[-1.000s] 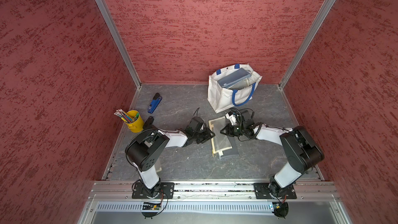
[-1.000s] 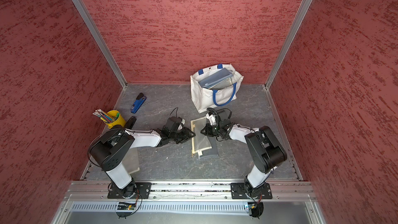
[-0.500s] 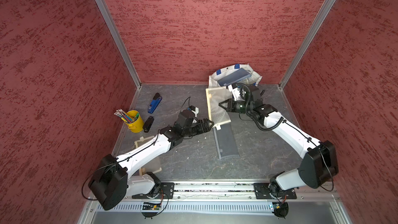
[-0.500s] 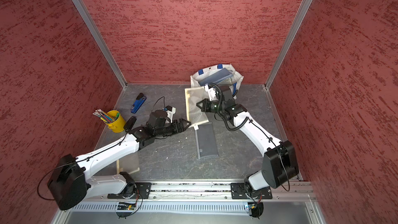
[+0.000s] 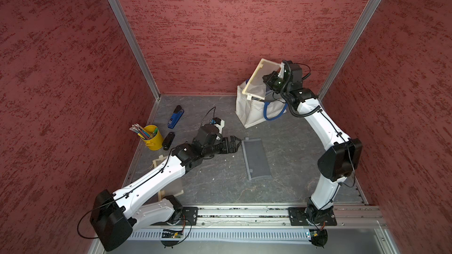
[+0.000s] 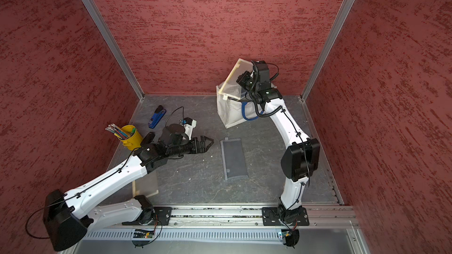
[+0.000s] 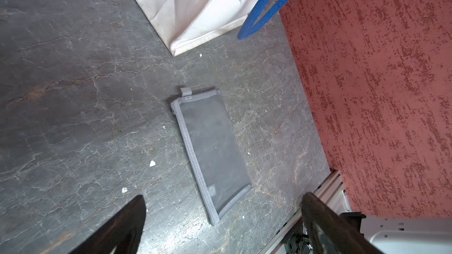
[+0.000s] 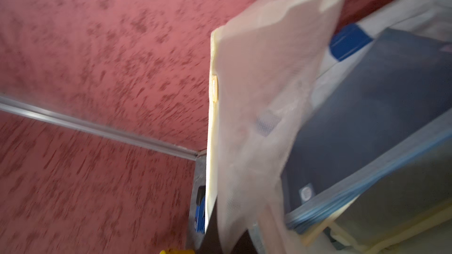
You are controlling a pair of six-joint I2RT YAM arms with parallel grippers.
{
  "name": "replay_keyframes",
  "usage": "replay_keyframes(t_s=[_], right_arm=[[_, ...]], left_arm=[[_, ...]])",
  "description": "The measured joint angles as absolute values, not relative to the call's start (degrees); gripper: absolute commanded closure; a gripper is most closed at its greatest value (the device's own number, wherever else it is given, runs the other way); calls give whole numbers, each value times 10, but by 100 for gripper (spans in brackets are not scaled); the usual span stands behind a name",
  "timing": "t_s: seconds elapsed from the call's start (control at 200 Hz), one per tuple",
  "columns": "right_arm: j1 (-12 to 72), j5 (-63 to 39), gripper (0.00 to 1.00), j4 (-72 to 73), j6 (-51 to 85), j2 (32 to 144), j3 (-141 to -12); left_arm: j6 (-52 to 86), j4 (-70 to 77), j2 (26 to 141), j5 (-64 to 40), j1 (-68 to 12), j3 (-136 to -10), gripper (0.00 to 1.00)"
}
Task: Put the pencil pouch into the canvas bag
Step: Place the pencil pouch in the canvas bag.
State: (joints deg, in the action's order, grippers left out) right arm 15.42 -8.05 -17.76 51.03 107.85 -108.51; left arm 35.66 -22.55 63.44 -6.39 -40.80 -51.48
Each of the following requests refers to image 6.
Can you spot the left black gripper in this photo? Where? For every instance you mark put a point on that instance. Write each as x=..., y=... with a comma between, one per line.
x=196, y=149

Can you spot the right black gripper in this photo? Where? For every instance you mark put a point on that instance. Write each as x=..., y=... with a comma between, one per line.
x=243, y=78

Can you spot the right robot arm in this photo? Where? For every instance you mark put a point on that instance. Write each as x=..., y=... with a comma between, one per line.
x=301, y=157

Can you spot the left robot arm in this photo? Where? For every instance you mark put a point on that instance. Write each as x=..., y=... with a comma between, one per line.
x=69, y=216

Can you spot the white canvas tote bag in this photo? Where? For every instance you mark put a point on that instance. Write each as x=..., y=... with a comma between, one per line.
x=233, y=112

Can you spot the yellow pencil cup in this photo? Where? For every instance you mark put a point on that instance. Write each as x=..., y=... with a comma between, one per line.
x=135, y=138

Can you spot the blue stapler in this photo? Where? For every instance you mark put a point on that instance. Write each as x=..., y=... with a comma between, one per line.
x=157, y=117

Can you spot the coloured pencils bundle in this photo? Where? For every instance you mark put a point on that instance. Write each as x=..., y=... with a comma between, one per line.
x=118, y=132

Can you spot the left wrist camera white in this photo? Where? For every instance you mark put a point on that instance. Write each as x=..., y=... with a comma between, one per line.
x=189, y=124

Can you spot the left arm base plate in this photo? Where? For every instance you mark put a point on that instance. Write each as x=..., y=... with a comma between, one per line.
x=149, y=217

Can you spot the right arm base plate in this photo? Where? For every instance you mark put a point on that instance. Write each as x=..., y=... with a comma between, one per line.
x=275, y=216

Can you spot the aluminium front rail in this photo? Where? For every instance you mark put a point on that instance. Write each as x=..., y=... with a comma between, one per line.
x=238, y=223

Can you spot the right aluminium corner post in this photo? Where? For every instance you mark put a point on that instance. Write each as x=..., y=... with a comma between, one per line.
x=334, y=32

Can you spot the aluminium corner post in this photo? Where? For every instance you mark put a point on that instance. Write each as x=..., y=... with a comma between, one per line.
x=108, y=37
x=334, y=32

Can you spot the left aluminium corner post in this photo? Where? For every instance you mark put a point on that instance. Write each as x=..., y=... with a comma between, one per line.
x=108, y=37

